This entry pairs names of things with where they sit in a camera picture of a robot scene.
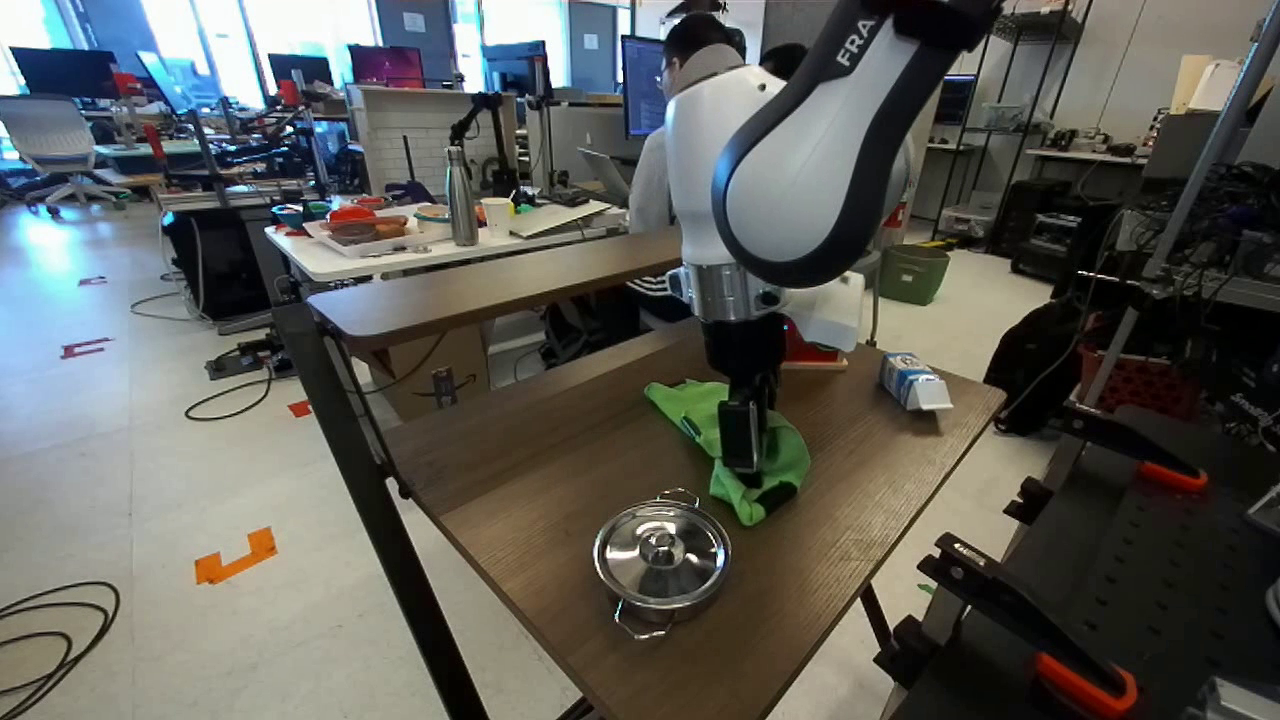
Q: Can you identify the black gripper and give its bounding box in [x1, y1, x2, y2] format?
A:
[701, 312, 791, 489]

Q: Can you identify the green towel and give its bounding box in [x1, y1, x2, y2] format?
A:
[640, 376, 815, 531]

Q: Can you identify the steel pot with lid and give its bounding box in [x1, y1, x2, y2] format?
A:
[588, 493, 740, 649]

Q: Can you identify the blue and white pack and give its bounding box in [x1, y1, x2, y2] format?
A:
[876, 348, 957, 417]

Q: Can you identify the green storage bin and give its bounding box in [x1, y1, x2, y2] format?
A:
[871, 237, 953, 306]

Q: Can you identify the raised wooden desk shelf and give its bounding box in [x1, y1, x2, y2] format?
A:
[302, 224, 690, 353]

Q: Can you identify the white papers stack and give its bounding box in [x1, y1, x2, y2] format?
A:
[508, 197, 615, 244]

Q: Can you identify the black backpack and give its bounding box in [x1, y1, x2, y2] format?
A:
[980, 294, 1088, 438]

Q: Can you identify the cardboard box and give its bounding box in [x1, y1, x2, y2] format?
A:
[356, 320, 496, 424]

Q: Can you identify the blue lit monitor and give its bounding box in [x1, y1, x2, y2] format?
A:
[615, 32, 673, 143]

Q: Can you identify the steel water bottle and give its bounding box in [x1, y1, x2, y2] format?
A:
[440, 141, 480, 251]

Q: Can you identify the white work table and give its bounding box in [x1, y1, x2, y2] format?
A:
[260, 197, 632, 290]

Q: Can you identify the red crate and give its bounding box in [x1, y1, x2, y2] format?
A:
[1080, 348, 1211, 424]

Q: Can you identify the metal shelf rack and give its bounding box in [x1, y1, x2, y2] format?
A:
[933, 0, 1096, 244]

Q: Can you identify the dark blue monitor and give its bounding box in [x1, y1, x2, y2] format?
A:
[480, 40, 554, 104]

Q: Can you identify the red object stack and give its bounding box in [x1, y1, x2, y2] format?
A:
[325, 197, 413, 246]

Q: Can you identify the black power strip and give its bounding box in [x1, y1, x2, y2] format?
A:
[198, 331, 292, 382]

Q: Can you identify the aluminium pole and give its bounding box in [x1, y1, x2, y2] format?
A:
[1074, 0, 1280, 402]

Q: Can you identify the pink lit monitor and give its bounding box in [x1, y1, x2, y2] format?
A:
[348, 44, 430, 93]

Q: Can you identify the small dark monitor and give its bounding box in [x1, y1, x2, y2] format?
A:
[263, 50, 334, 97]

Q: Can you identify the white office chair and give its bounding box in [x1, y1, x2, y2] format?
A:
[0, 93, 125, 215]

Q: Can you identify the wide dark monitor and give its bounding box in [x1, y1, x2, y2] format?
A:
[9, 44, 120, 104]

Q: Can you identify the large black clamp orange handle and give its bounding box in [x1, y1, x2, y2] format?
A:
[914, 531, 1143, 720]

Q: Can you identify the black table leg frame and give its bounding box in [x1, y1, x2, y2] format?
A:
[271, 299, 491, 720]

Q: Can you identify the small black clamp orange handle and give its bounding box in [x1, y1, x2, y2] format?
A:
[1063, 397, 1214, 501]

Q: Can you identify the loose black floor cable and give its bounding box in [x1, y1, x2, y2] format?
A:
[180, 368, 278, 429]

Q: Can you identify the coiled black floor cable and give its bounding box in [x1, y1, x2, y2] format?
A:
[0, 577, 129, 720]

